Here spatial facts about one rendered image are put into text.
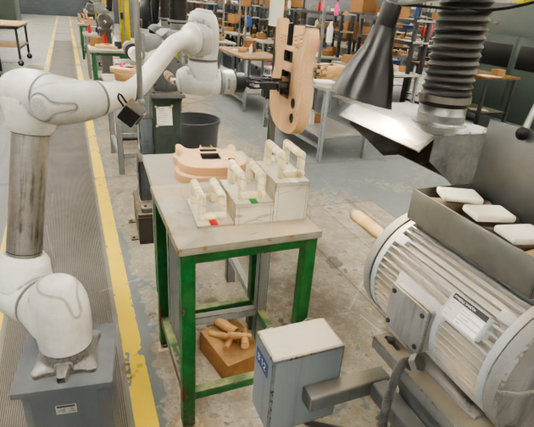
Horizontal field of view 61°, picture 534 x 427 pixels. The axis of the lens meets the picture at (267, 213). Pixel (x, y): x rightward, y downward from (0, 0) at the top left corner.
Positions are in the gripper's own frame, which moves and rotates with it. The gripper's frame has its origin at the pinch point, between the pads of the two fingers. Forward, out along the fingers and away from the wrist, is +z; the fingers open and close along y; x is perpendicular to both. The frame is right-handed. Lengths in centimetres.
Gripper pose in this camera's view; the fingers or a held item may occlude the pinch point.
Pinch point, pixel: (284, 84)
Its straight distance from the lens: 182.7
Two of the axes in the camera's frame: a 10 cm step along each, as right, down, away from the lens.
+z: 9.5, -0.6, 3.2
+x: 0.8, -9.1, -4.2
